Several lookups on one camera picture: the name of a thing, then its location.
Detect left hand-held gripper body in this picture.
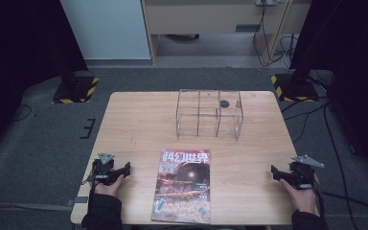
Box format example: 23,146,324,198
90,152,118,186

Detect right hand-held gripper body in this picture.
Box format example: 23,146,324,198
288,154,326,190

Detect red science fiction magazine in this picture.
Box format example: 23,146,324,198
150,148,213,224

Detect clear acrylic divided organizer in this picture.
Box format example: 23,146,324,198
175,89,244,141

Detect person's left hand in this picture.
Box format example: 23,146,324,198
94,174,126,197

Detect person's right hand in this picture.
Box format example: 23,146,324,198
280,173,320,215

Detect stand base with hazard stripes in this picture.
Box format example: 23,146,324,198
52,75,101,104
270,73,320,104

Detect black curtain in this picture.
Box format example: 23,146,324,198
0,0,89,161
288,0,368,175

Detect white cabinet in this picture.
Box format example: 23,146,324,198
59,0,152,61

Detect beige wooden desk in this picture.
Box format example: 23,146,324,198
140,0,312,67

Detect power strip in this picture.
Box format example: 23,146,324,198
255,0,280,7

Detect left hand-held gripper cable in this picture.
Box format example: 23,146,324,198
80,172,99,196

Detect hand-held gripper cable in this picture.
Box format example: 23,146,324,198
312,183,368,216
80,172,99,196

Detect long black floor cable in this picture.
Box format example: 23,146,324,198
323,103,354,230

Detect right hand-held gripper cable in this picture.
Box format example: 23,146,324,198
312,183,368,216

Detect thin black floor cable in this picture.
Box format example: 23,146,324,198
11,103,34,123

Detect black power strip cable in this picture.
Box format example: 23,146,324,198
252,0,293,68

